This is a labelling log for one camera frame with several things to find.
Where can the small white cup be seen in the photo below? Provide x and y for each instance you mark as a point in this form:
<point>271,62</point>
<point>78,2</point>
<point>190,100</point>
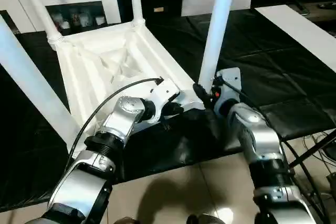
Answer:
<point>64,24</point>
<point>99,20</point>

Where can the white jar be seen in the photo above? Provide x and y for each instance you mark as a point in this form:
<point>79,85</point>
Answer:
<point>84,20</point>

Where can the dark robot right foot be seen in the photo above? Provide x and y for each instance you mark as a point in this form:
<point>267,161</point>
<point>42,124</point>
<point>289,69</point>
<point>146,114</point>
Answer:
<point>203,219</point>

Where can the black tripod leg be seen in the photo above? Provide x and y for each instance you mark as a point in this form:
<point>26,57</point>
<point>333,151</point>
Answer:
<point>312,150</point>

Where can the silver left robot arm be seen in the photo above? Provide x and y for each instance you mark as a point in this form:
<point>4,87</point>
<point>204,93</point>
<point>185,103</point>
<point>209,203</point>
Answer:
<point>118,119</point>

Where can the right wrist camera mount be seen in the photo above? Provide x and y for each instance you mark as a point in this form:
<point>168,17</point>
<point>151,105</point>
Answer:
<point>231,79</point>

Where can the dark robot foot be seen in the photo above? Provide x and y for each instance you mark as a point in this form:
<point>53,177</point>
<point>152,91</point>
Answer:
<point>126,221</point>
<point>203,219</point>

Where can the small gold label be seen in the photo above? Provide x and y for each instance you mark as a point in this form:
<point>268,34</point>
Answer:
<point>159,9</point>

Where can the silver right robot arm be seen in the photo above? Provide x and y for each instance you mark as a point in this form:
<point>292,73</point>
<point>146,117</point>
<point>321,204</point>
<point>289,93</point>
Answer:
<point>254,134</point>

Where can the black remote control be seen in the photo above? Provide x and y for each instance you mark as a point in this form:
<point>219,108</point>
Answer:
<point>328,5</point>

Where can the dark grey floor device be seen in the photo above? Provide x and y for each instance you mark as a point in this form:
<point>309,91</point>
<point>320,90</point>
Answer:
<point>330,153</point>

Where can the dark robot left foot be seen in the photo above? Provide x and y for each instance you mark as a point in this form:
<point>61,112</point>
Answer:
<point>126,221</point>

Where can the white plastic table top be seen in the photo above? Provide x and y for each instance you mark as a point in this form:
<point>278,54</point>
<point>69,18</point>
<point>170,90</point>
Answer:
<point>105,58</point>

